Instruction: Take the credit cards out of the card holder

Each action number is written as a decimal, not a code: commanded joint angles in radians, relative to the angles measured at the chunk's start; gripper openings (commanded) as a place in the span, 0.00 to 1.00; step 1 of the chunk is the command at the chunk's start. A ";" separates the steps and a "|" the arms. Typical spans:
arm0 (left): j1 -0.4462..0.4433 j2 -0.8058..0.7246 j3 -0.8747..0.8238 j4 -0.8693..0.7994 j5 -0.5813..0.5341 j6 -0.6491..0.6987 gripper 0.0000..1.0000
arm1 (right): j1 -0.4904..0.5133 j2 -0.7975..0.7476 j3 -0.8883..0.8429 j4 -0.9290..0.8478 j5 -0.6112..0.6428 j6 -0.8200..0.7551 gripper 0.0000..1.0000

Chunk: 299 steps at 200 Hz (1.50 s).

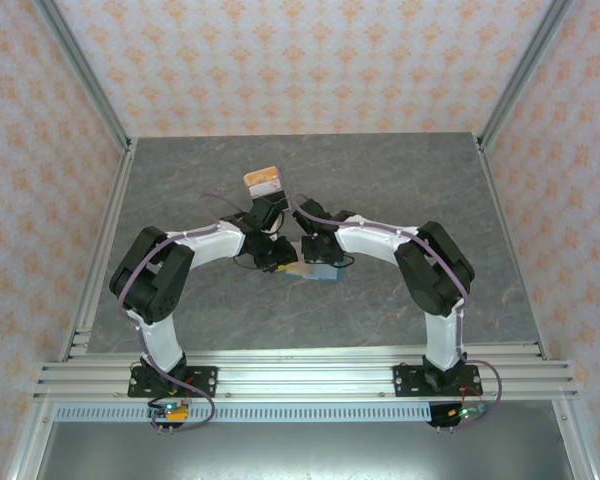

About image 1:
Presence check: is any aluminium corner post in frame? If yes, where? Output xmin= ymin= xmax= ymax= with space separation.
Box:
xmin=32 ymin=0 xmax=134 ymax=151
xmin=477 ymin=0 xmax=574 ymax=146

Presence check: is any aluminium side rail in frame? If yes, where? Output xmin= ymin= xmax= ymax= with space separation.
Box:
xmin=58 ymin=139 xmax=139 ymax=362
xmin=474 ymin=134 xmax=550 ymax=360

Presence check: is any left aluminium corner post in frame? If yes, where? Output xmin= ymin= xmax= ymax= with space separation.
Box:
xmin=32 ymin=0 xmax=134 ymax=151

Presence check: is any right aluminium side rail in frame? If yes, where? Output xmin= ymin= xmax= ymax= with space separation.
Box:
xmin=474 ymin=134 xmax=550 ymax=360

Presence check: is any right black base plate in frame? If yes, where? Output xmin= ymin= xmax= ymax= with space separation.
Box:
xmin=392 ymin=364 xmax=482 ymax=399

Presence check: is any white pink card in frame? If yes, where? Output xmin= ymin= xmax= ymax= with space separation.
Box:
xmin=248 ymin=182 xmax=285 ymax=198

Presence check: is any aluminium cross rail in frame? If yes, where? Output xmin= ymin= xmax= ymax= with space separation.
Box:
xmin=32 ymin=349 xmax=580 ymax=402

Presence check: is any right power connector board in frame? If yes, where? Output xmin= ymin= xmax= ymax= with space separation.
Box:
xmin=445 ymin=403 xmax=490 ymax=420

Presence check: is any teal card holder wallet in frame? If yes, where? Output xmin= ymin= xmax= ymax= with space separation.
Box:
xmin=282 ymin=262 xmax=343 ymax=285

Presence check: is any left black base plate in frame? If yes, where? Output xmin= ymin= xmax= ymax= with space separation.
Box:
xmin=126 ymin=365 xmax=219 ymax=399

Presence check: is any left yellow power connector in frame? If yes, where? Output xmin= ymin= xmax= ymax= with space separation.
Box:
xmin=148 ymin=401 xmax=192 ymax=425

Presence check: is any perforated grey cable duct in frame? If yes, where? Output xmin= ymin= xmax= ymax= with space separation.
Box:
xmin=54 ymin=405 xmax=434 ymax=424

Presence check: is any left aluminium side rail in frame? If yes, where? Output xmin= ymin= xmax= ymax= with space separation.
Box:
xmin=58 ymin=139 xmax=139 ymax=362

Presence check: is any grey metal sheet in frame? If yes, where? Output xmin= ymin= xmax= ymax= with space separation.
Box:
xmin=33 ymin=422 xmax=572 ymax=480

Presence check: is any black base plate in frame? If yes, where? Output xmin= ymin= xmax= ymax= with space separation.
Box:
xmin=392 ymin=364 xmax=482 ymax=399
xmin=126 ymin=365 xmax=219 ymax=399

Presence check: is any left thin black cable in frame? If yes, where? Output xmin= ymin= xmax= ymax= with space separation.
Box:
xmin=232 ymin=253 xmax=269 ymax=272

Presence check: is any right aluminium corner post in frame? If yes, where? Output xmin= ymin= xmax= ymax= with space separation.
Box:
xmin=477 ymin=0 xmax=574 ymax=146

